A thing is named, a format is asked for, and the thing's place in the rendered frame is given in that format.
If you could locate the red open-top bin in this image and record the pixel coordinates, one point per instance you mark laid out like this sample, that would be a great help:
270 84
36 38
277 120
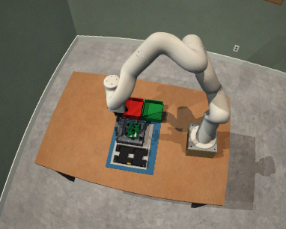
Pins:
135 106

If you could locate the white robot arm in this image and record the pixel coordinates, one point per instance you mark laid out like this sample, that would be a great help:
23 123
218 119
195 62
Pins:
190 54

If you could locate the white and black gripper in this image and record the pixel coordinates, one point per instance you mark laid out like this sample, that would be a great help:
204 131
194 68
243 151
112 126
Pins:
121 110

